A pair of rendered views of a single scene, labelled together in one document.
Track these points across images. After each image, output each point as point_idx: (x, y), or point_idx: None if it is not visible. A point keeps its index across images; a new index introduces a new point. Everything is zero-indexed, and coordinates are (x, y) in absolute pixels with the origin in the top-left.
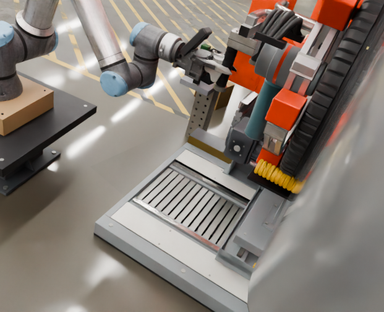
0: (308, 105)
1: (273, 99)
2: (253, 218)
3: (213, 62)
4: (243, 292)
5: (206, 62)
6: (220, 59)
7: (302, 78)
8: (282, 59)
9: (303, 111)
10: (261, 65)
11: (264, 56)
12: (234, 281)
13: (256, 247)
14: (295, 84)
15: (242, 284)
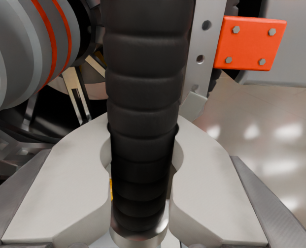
0: (235, 15)
1: (275, 30)
2: (107, 238)
3: (209, 176)
4: (170, 234)
5: (278, 216)
6: (89, 166)
7: (77, 28)
8: (36, 2)
9: None
10: (20, 63)
11: (2, 21)
12: (166, 247)
13: None
14: (74, 50)
15: (164, 239)
